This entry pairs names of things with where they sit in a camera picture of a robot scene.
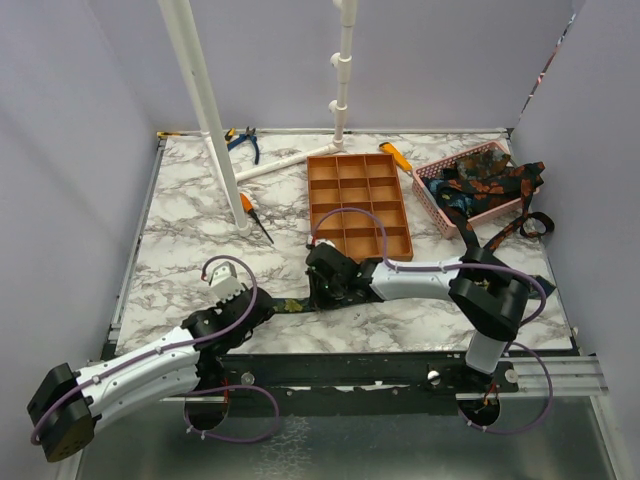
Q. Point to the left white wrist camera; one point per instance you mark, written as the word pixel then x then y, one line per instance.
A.
pixel 224 282

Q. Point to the black orange floral tie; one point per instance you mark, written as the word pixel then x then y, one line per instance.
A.
pixel 518 183

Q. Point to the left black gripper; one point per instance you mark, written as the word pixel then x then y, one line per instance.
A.
pixel 223 305

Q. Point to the yellow handled cutter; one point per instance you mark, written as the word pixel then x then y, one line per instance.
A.
pixel 229 135

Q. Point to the white pvc pipe frame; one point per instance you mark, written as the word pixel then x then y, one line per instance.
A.
pixel 181 27

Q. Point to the yellow utility knife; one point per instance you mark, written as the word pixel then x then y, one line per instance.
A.
pixel 401 162

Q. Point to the yellow black tool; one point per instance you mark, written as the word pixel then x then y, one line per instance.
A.
pixel 165 134

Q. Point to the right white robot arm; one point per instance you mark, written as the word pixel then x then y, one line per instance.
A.
pixel 491 295

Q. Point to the orange handled screwdriver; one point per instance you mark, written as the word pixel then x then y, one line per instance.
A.
pixel 250 211

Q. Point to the pink perforated plastic basket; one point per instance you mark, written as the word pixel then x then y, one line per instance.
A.
pixel 447 166

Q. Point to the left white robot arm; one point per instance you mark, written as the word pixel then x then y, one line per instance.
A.
pixel 71 406

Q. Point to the navy yellow floral tie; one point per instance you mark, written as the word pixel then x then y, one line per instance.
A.
pixel 295 306

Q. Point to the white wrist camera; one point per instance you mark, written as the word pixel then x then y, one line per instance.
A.
pixel 224 282
pixel 313 242

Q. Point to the blue floral tie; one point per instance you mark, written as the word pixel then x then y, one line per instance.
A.
pixel 445 195

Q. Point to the wooden compartment tray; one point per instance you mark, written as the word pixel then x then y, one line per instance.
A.
pixel 357 202

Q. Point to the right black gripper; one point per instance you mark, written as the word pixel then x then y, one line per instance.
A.
pixel 315 294

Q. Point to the dark paisley tie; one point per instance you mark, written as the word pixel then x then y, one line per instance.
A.
pixel 483 165

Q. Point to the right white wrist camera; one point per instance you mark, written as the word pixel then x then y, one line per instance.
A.
pixel 313 242

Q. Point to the black metal base rail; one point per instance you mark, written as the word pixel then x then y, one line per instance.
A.
pixel 252 386

